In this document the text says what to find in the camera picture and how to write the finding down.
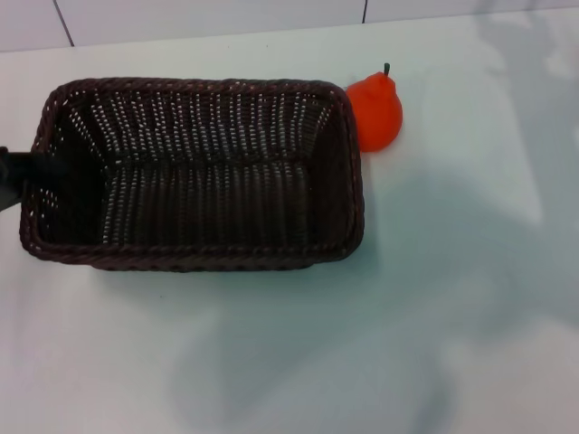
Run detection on dark brown woven basket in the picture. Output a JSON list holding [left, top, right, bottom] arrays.
[[18, 76, 365, 274]]

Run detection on orange toy pear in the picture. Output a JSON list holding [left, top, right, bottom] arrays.
[[346, 62, 404, 154]]

